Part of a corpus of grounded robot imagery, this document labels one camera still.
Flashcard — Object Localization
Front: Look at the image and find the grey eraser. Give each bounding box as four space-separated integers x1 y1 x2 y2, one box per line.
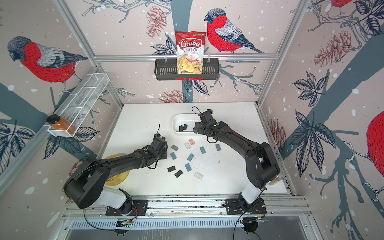
171 145 179 151

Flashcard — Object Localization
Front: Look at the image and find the clear acrylic wall shelf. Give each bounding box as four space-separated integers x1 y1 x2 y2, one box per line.
48 73 110 138

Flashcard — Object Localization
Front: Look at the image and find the Chuba cassava chips bag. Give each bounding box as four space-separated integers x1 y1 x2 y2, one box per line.
175 31 207 74

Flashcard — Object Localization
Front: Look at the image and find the white eraser bottom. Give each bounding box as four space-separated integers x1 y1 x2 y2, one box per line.
194 172 204 180

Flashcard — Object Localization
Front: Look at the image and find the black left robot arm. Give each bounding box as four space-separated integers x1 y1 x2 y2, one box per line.
64 133 168 209

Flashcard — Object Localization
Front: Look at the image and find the orange spice jar black lid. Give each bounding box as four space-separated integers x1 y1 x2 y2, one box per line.
47 114 76 135

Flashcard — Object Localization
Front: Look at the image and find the black wire wall basket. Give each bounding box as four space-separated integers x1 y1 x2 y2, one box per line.
155 57 220 81

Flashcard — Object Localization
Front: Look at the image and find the blue eraser lower centre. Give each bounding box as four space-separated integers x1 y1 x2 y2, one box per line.
185 164 192 172

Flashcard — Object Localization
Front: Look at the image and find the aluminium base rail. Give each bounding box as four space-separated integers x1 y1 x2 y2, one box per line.
61 194 313 220

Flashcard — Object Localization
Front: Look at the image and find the black eraser bottom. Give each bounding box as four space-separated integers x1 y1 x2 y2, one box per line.
175 170 183 178

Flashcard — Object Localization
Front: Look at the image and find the clear jar white lid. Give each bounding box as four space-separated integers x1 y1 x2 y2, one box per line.
269 176 283 186

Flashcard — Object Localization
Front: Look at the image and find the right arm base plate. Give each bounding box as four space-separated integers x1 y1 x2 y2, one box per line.
222 198 267 216

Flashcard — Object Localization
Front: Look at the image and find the white storage box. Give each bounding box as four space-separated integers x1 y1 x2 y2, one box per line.
172 114 200 136

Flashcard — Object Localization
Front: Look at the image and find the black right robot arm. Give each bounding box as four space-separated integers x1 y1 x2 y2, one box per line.
194 109 281 213

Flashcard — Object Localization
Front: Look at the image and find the blue eraser centre left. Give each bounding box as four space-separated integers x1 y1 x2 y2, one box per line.
170 153 177 160

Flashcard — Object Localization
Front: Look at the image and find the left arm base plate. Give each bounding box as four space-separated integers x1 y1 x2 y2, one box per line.
106 200 149 217

